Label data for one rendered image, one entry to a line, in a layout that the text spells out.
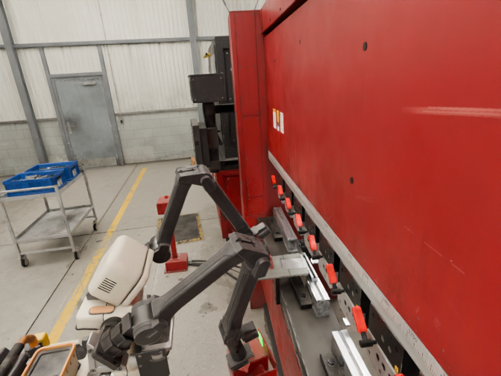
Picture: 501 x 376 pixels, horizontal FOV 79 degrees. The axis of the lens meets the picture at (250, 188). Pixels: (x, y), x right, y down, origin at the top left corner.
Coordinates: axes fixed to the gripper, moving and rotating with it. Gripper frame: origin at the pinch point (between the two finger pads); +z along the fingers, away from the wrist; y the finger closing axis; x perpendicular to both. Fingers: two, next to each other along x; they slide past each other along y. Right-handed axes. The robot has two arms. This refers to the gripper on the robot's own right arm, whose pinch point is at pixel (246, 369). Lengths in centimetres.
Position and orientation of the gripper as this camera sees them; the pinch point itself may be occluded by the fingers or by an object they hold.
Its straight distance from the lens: 142.7
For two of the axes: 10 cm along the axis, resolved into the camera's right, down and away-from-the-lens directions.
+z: 2.9, 8.7, 4.0
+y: 8.9, -3.9, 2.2
